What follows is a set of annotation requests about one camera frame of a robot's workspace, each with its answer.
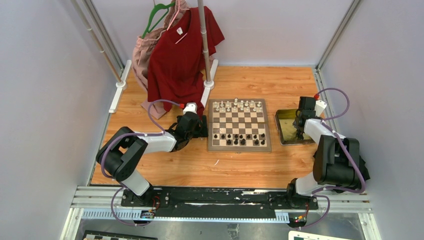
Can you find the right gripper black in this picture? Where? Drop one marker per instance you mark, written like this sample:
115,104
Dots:
294,124

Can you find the black cloth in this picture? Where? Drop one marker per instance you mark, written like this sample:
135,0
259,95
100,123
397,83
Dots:
363,169

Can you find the black mounting rail base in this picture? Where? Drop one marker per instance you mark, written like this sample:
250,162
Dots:
220,203

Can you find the pink garment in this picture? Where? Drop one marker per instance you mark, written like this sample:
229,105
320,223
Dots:
145,44

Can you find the white clothes rack frame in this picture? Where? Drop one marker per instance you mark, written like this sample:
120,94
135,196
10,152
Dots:
92,22

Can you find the gold metal tray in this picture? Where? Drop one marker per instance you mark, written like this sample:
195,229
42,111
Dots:
284,119

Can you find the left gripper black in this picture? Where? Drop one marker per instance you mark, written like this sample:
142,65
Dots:
201,131

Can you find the green clothes hanger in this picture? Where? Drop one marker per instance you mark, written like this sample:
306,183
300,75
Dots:
157,14

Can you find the white chess piece row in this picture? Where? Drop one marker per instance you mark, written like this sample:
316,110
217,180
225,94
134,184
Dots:
238,105

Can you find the wooden chess board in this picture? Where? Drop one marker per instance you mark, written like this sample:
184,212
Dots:
254,125

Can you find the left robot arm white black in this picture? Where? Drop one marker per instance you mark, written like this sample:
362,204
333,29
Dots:
120,156

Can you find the red t-shirt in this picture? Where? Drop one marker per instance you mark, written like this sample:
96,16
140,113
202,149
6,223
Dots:
175,65

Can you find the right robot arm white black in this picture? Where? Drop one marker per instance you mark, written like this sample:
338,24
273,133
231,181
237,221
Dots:
337,165

